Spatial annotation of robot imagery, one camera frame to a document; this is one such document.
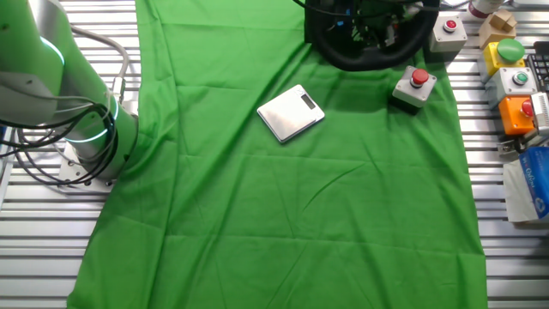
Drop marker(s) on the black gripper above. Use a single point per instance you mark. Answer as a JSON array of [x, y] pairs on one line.
[[381, 13]]

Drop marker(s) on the black steering wheel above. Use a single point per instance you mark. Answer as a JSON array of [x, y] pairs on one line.
[[369, 64]]

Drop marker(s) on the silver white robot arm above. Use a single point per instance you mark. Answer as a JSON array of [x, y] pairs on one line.
[[25, 43]]

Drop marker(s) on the grey box red button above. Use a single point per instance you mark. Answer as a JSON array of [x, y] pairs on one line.
[[446, 40], [412, 92]]

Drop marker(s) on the white maroon cylinder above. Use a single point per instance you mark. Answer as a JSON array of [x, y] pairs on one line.
[[484, 6]]

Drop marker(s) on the yellow box green button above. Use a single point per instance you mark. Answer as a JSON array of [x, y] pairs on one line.
[[491, 58]]

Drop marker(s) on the wooden block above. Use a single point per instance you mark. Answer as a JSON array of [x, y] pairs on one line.
[[493, 32]]

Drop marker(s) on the grey box green button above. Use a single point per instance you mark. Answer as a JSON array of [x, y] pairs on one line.
[[508, 83]]

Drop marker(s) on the silver digital scale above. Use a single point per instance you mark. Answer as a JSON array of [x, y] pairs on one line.
[[287, 116]]

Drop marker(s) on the orange box red button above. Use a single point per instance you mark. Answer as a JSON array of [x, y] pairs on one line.
[[512, 116]]

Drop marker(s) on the black keyboard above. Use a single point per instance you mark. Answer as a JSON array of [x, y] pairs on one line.
[[540, 64]]

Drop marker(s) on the white vented box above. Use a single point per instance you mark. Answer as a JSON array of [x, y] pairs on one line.
[[541, 111]]

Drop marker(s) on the blue tissue pack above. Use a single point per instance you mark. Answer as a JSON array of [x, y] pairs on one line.
[[536, 180]]

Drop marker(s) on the green cloth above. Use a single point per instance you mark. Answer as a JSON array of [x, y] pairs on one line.
[[279, 214]]

